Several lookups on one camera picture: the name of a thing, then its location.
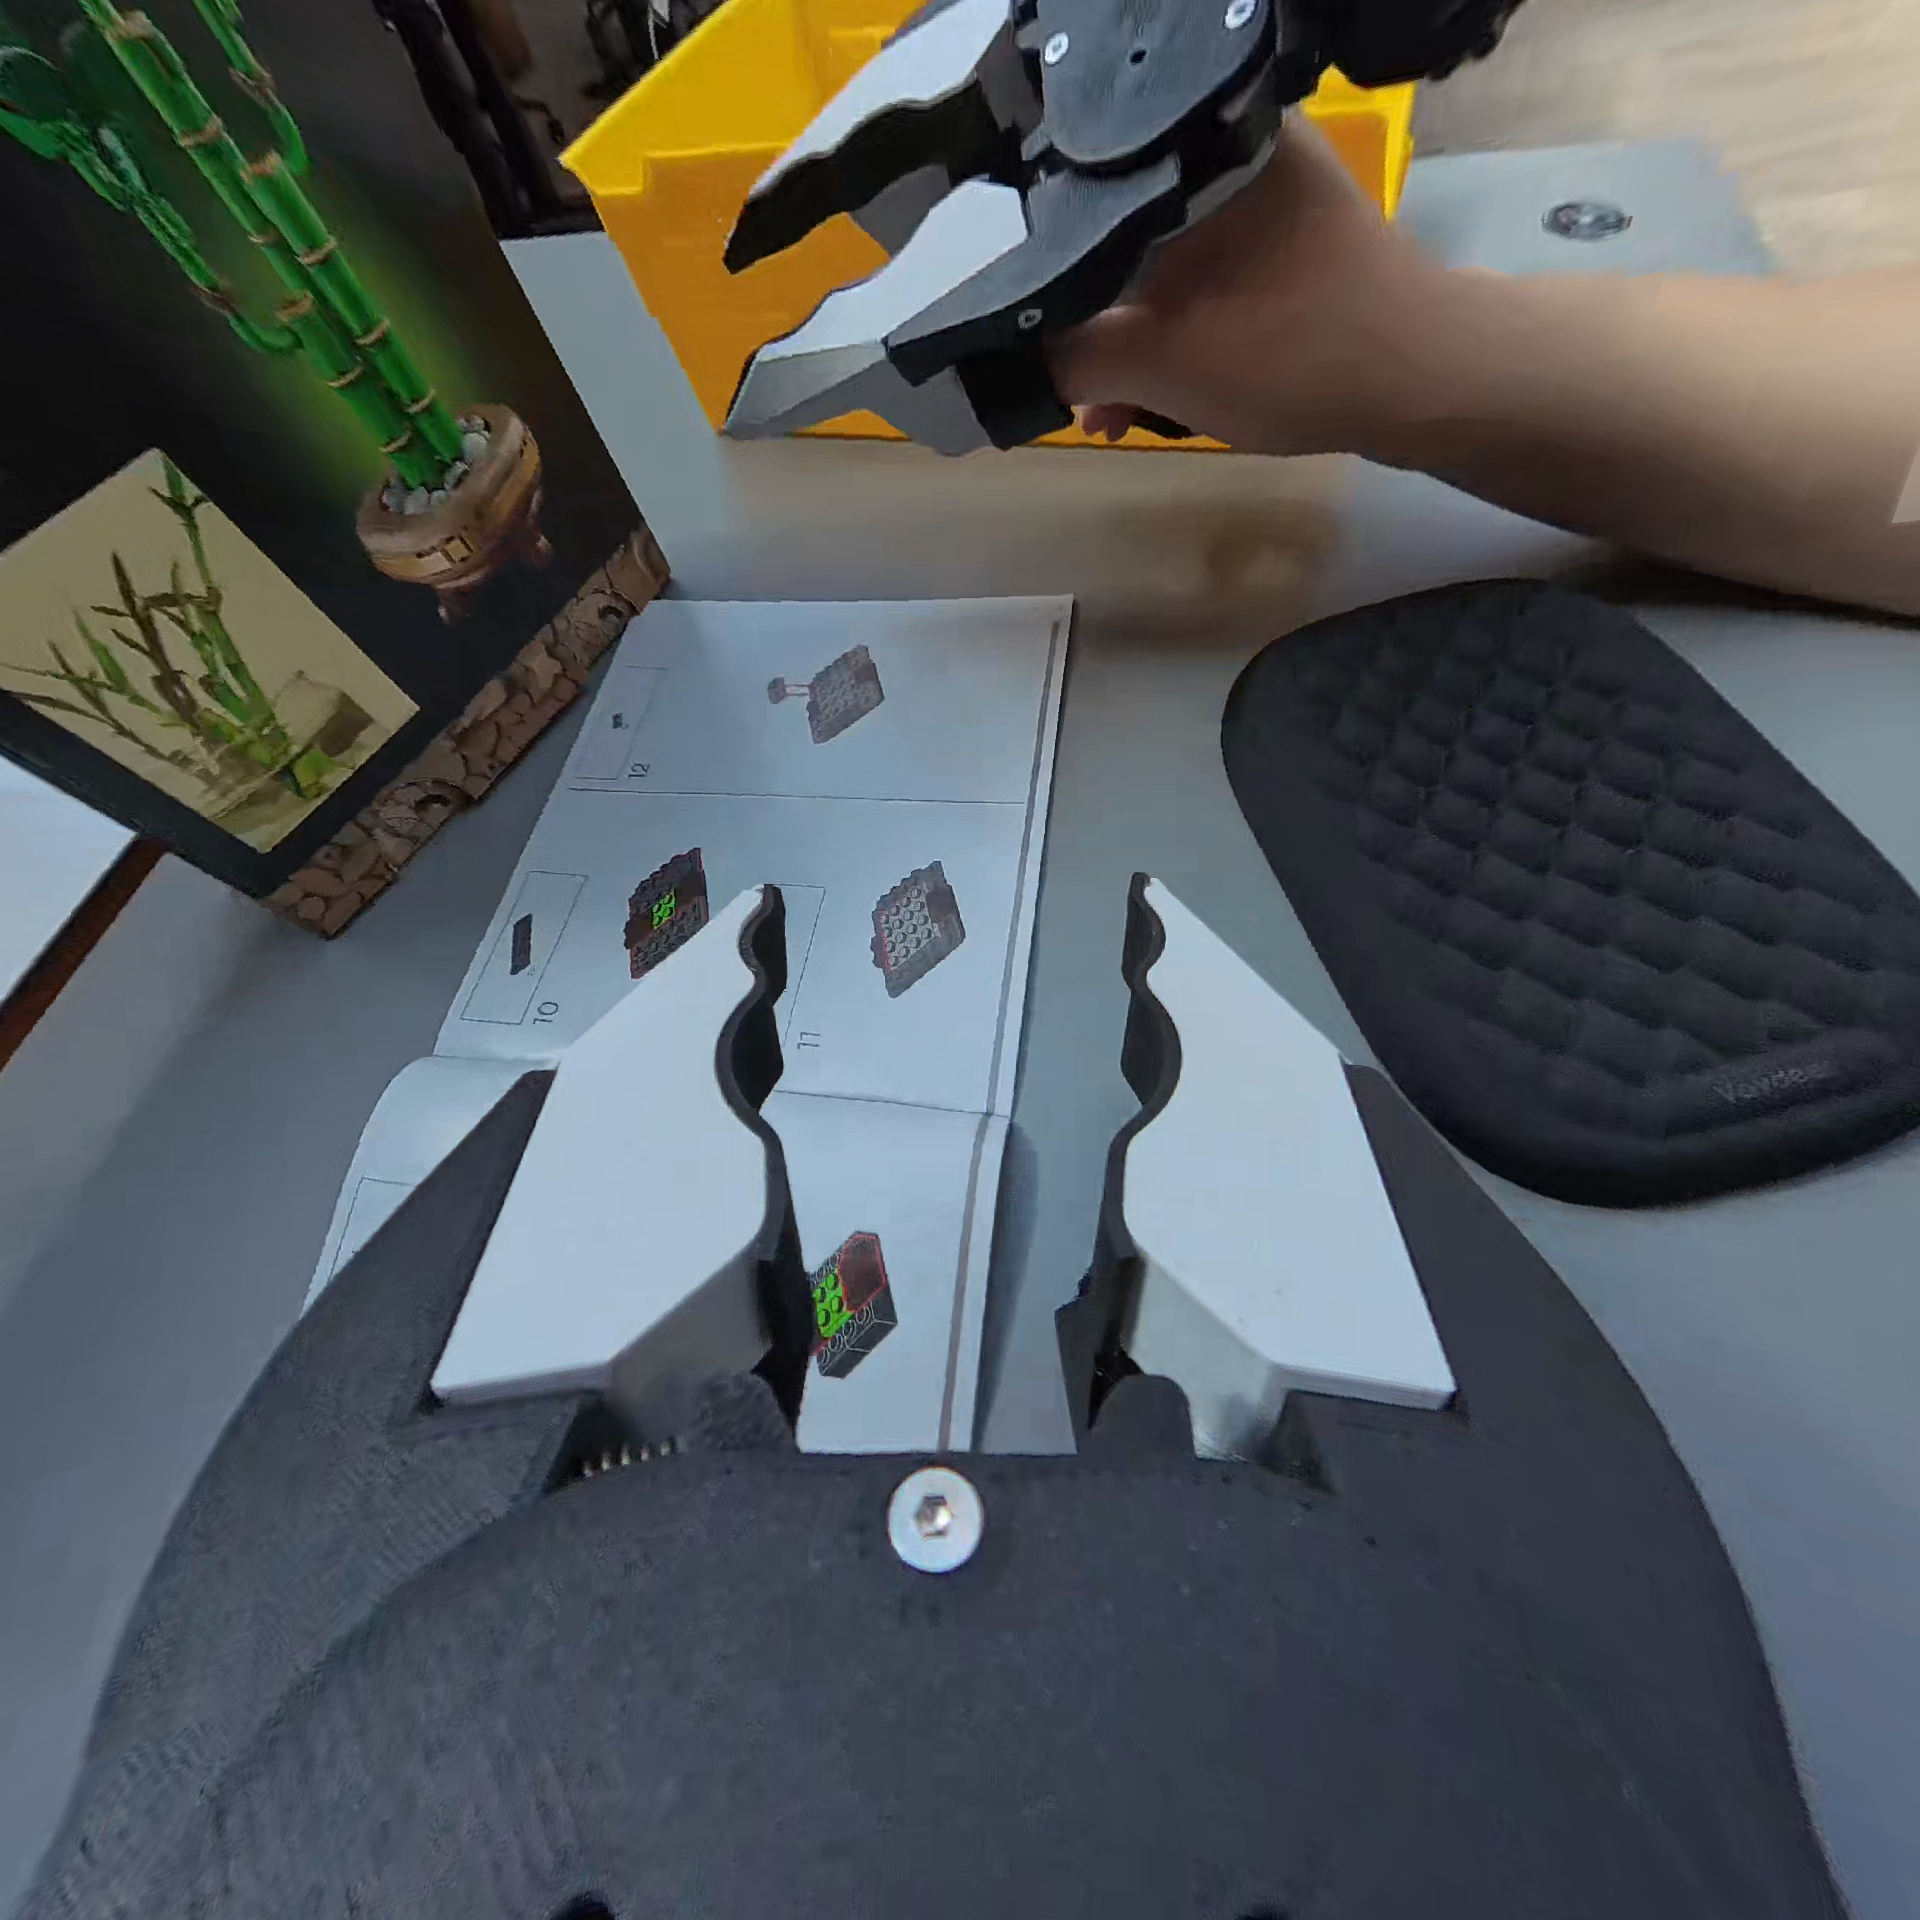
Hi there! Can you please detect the yellow plastic bin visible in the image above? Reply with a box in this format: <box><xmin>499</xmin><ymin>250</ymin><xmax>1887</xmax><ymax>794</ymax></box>
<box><xmin>558</xmin><ymin>0</ymin><xmax>1417</xmax><ymax>451</ymax></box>

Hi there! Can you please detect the lego set box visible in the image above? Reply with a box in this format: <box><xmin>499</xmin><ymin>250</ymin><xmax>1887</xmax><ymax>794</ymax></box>
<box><xmin>0</xmin><ymin>0</ymin><xmax>673</xmax><ymax>940</ymax></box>

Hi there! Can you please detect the person's right forearm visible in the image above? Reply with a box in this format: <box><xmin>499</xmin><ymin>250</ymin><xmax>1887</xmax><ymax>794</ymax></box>
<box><xmin>1395</xmin><ymin>263</ymin><xmax>1920</xmax><ymax>621</ymax></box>

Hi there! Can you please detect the lego instruction booklet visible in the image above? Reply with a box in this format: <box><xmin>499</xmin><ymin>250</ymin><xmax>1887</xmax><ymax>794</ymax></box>
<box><xmin>307</xmin><ymin>594</ymin><xmax>1080</xmax><ymax>1458</ymax></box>

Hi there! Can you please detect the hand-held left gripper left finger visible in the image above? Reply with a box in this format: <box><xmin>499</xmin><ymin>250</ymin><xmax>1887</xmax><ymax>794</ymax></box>
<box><xmin>431</xmin><ymin>884</ymin><xmax>800</xmax><ymax>1447</ymax></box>

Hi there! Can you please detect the person's right hand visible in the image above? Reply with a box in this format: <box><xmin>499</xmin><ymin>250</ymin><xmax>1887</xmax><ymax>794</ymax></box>
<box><xmin>1051</xmin><ymin>113</ymin><xmax>1443</xmax><ymax>453</ymax></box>

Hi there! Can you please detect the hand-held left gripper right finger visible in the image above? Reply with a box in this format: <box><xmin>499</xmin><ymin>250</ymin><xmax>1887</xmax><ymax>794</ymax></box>
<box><xmin>1057</xmin><ymin>874</ymin><xmax>1460</xmax><ymax>1460</ymax></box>

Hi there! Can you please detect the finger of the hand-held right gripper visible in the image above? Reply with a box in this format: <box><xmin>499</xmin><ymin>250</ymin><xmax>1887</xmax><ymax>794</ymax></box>
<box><xmin>724</xmin><ymin>183</ymin><xmax>1034</xmax><ymax>456</ymax></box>
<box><xmin>724</xmin><ymin>0</ymin><xmax>1040</xmax><ymax>276</ymax></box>

